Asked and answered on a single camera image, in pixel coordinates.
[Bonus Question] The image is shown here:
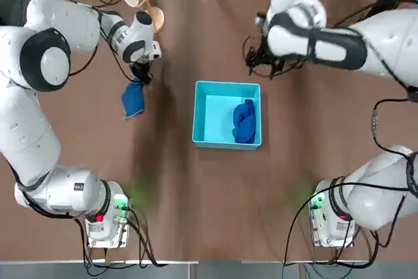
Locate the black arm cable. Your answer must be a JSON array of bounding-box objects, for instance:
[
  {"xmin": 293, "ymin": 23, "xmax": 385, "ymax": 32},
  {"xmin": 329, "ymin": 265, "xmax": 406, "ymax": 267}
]
[
  {"xmin": 282, "ymin": 0, "xmax": 418, "ymax": 269},
  {"xmin": 73, "ymin": 206, "xmax": 197, "ymax": 276}
]

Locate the cyan plastic box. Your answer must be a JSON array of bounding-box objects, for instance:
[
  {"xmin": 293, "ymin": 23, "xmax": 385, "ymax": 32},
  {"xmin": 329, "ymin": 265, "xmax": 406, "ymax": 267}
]
[{"xmin": 191, "ymin": 80, "xmax": 263, "ymax": 152}]

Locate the blue square rag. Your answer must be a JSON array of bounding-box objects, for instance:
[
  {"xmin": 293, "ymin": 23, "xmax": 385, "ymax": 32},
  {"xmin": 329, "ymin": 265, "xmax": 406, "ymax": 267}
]
[
  {"xmin": 120, "ymin": 78, "xmax": 147, "ymax": 122},
  {"xmin": 231, "ymin": 98, "xmax": 258, "ymax": 145}
]

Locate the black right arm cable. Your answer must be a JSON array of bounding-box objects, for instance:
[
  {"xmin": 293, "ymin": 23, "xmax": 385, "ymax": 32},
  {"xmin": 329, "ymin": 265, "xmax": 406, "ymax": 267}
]
[{"xmin": 282, "ymin": 0, "xmax": 418, "ymax": 269}]

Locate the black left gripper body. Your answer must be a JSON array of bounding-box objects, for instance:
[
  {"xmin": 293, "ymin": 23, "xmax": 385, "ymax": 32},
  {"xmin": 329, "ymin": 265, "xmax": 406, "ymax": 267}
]
[{"xmin": 131, "ymin": 59, "xmax": 154, "ymax": 79}]

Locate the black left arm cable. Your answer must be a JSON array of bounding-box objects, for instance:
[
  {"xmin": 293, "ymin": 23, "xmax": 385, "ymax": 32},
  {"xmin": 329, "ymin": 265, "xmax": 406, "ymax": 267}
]
[{"xmin": 73, "ymin": 206, "xmax": 197, "ymax": 276}]

